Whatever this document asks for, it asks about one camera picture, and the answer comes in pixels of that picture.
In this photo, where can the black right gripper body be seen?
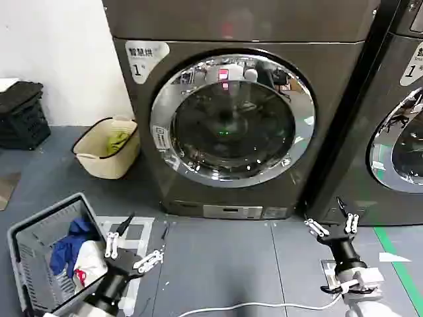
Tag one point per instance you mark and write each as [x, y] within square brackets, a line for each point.
[343, 247]

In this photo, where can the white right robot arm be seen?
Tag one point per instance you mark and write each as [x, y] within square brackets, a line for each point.
[363, 277]

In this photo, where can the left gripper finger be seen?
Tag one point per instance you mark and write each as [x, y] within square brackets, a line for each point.
[111, 244]
[148, 259]

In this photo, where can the metal floor socket plate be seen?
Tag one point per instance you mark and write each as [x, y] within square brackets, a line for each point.
[328, 270]

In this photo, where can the grey dryer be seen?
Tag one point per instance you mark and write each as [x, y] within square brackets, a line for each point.
[330, 132]
[347, 198]

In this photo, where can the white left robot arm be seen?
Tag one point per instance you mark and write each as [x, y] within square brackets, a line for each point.
[89, 310]

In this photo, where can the green cloth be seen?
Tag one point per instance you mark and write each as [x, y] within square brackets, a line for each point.
[117, 142]

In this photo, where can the black stacked crates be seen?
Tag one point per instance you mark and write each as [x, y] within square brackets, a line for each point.
[23, 119]

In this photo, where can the white garment with red print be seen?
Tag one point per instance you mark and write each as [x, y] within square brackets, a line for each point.
[89, 261]

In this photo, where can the round glass dryer door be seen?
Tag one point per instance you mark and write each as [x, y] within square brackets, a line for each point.
[406, 158]
[231, 125]

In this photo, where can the grey plastic basket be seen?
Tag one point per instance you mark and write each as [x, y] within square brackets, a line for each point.
[33, 264]

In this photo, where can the green floor tape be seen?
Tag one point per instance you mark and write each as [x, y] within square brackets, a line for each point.
[385, 241]

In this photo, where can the white paper scrap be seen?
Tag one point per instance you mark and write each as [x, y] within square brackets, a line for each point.
[393, 257]

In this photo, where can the beige laundry basket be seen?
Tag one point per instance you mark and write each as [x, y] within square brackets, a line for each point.
[96, 162]

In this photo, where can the brown cardboard sheet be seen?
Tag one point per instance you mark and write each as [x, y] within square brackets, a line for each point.
[8, 191]

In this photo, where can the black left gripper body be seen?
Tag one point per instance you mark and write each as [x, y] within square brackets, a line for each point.
[115, 270]

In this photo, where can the blue garment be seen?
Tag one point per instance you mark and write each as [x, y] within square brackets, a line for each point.
[62, 251]

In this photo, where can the white floor tape marking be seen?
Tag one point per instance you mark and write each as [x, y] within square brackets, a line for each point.
[147, 228]

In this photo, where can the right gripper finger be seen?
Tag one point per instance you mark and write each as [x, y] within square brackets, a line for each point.
[351, 223]
[317, 228]

